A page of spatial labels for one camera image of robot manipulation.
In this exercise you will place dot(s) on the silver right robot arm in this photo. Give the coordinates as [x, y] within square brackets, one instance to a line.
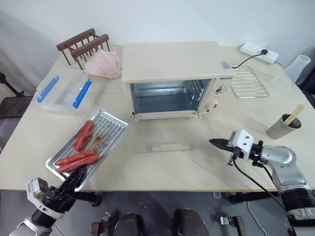
[288, 169]

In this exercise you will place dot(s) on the pink crumpled cloth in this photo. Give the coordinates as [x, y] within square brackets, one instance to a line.
[104, 64]

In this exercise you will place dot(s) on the white power strip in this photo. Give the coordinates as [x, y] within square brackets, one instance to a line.
[251, 49]

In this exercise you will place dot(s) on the dark brown wooden rack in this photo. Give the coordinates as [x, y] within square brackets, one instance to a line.
[81, 48]

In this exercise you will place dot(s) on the translucent plastic jug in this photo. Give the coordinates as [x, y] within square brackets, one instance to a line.
[296, 67]

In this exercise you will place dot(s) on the cream oven dial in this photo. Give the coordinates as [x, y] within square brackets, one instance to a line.
[219, 90]

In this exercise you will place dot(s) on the grey metal cup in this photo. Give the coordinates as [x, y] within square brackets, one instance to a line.
[279, 130]

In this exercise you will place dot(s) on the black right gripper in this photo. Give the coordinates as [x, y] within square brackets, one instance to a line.
[234, 153]

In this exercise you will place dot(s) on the black chair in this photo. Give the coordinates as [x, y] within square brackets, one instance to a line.
[307, 81]

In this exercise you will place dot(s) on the blue container latch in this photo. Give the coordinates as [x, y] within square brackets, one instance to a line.
[48, 88]
[82, 94]

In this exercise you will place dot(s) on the wooden chopstick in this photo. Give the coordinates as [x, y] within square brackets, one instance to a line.
[294, 112]
[297, 114]

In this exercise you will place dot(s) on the clear plastic storage container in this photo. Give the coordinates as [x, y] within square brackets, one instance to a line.
[62, 92]

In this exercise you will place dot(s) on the dark rounded shape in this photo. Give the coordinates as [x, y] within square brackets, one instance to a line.
[190, 222]
[128, 225]

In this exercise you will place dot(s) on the red sausage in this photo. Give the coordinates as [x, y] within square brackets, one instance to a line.
[88, 128]
[80, 142]
[73, 158]
[83, 161]
[71, 167]

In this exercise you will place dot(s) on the dark floor mat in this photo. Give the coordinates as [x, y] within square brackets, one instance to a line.
[14, 107]

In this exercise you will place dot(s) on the silver metal baking tray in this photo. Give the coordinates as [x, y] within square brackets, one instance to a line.
[111, 125]

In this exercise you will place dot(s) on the cream toaster oven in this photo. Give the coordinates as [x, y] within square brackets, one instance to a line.
[172, 59]

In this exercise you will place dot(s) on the cream timer knob red mark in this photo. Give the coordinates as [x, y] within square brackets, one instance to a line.
[212, 105]

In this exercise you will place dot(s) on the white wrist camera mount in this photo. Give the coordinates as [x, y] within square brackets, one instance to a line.
[35, 189]
[242, 141]

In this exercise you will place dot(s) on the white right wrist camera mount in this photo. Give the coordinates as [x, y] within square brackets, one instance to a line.
[242, 141]

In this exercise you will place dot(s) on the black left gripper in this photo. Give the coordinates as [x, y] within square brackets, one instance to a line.
[60, 199]

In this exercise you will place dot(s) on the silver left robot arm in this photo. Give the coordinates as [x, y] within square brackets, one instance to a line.
[29, 225]

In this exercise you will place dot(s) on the oven warning sticker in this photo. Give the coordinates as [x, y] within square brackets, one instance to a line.
[225, 64]

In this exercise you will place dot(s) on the black table frame bracket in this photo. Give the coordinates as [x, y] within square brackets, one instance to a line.
[237, 197]
[94, 197]

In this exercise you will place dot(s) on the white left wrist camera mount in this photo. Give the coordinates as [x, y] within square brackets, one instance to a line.
[35, 189]

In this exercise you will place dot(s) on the black power plug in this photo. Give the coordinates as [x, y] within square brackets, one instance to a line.
[264, 51]

